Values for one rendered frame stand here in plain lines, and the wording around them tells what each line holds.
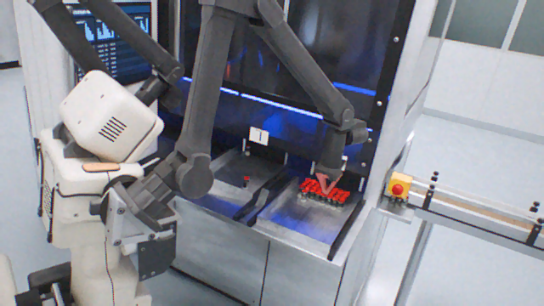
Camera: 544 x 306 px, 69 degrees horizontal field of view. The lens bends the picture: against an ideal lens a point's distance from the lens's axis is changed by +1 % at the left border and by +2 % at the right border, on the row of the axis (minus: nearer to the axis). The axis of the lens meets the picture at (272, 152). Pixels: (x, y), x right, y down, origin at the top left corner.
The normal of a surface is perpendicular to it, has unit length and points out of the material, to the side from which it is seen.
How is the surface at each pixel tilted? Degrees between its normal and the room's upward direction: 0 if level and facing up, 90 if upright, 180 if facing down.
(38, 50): 90
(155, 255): 90
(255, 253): 90
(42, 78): 90
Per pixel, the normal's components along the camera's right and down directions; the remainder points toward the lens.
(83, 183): 0.60, 0.41
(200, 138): 0.53, 0.20
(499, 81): -0.45, 0.33
